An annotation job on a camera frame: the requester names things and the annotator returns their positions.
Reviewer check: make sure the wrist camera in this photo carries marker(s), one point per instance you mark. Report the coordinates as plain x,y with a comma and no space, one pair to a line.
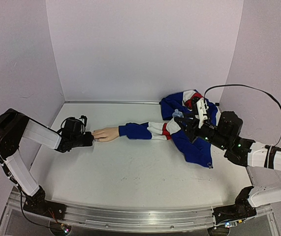
202,109
84,121

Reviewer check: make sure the nail polish bottle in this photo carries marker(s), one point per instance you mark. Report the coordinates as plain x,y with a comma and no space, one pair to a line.
177,114

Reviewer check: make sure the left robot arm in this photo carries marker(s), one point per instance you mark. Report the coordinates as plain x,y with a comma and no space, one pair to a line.
15,126

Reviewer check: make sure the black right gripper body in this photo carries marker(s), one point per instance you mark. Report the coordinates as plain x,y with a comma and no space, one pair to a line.
196,129

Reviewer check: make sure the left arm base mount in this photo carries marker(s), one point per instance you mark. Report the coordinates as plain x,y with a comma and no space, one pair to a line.
37,204

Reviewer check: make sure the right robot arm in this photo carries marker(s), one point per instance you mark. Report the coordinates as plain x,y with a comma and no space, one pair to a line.
238,150

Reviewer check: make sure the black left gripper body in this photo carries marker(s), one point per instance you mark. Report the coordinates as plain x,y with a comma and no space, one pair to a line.
78,143

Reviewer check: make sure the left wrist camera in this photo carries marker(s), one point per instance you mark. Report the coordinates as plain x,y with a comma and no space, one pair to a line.
84,121

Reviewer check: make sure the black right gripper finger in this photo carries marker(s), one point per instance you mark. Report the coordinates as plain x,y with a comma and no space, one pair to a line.
188,117
187,126

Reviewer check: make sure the blue white red jacket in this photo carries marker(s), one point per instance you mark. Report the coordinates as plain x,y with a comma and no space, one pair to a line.
197,152

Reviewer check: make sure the aluminium front rail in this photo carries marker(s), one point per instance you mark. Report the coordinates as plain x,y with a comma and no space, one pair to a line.
140,221

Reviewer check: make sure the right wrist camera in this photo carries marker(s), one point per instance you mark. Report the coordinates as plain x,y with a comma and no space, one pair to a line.
202,109

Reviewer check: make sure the mannequin hand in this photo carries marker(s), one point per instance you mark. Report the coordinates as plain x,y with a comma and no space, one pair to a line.
106,134

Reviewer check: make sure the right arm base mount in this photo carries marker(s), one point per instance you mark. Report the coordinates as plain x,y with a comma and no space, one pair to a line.
240,210

